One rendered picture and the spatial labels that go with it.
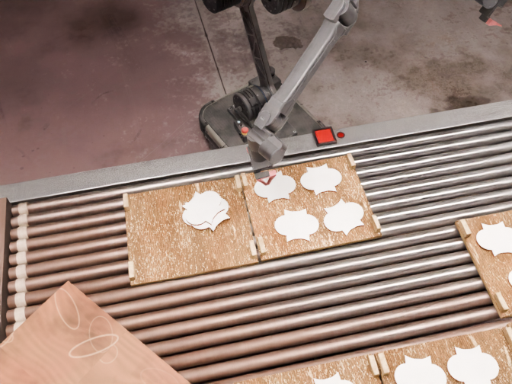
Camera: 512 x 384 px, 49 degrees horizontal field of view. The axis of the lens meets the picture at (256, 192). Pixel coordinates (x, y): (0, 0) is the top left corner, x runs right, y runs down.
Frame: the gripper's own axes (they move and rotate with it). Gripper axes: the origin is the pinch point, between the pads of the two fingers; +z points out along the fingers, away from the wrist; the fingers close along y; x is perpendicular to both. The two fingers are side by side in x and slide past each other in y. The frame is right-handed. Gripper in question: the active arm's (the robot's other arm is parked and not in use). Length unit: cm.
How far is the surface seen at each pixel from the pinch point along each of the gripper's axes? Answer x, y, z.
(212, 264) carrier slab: 24.0, -23.0, 9.3
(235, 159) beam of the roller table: 7.7, 18.4, 12.5
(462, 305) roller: -48, -54, 21
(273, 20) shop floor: -46, 205, 107
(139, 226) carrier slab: 45.0, -3.3, 6.4
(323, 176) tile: -20.7, 1.1, 13.3
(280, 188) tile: -4.8, -0.3, 11.4
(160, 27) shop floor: 31, 217, 98
